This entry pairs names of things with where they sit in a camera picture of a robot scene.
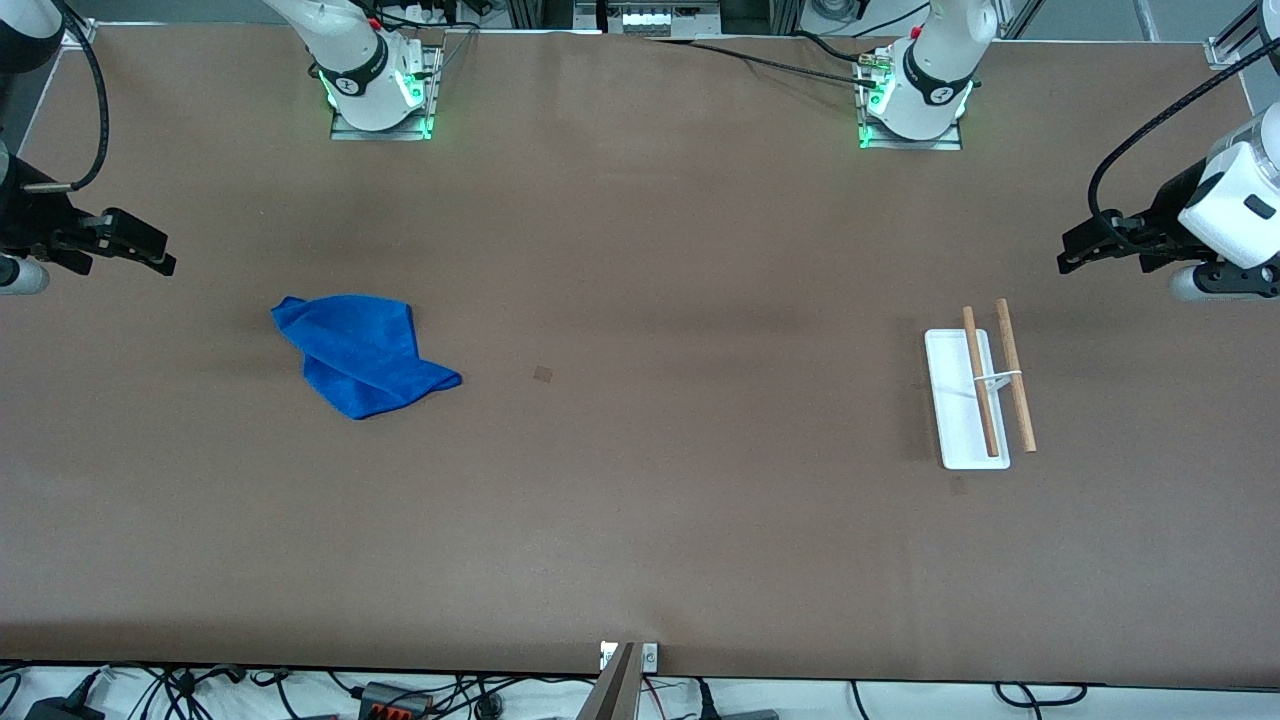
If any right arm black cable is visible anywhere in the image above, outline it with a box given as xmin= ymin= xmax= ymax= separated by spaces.
xmin=20 ymin=0 xmax=109 ymax=193

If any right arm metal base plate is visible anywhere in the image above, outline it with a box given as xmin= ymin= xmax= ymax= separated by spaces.
xmin=330 ymin=45 xmax=441 ymax=141

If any black cable on table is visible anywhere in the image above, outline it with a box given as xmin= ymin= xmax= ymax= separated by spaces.
xmin=648 ymin=36 xmax=886 ymax=91

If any black box with orange connectors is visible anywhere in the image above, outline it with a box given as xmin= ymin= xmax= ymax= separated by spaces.
xmin=358 ymin=682 xmax=433 ymax=720

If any black power adapter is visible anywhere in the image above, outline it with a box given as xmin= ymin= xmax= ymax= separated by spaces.
xmin=25 ymin=695 xmax=106 ymax=720

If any blue microfiber towel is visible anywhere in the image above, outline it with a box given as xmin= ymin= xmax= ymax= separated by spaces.
xmin=271 ymin=293 xmax=463 ymax=421

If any white power strip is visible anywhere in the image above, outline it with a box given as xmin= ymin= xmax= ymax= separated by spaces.
xmin=605 ymin=0 xmax=723 ymax=39

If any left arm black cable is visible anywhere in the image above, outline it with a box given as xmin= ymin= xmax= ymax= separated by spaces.
xmin=1088 ymin=38 xmax=1280 ymax=241

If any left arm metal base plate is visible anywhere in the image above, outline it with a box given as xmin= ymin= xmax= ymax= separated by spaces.
xmin=858 ymin=50 xmax=963 ymax=151

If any brown camera mount post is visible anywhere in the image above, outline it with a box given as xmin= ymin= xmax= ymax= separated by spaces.
xmin=578 ymin=643 xmax=642 ymax=720

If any black looped floor cable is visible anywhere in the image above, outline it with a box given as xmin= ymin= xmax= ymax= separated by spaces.
xmin=993 ymin=682 xmax=1088 ymax=709

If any white rack with wooden rods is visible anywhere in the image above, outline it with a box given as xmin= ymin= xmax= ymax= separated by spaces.
xmin=924 ymin=298 xmax=1038 ymax=471

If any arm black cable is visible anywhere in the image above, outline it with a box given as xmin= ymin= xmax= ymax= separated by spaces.
xmin=1088 ymin=38 xmax=1280 ymax=241
xmin=20 ymin=0 xmax=109 ymax=193

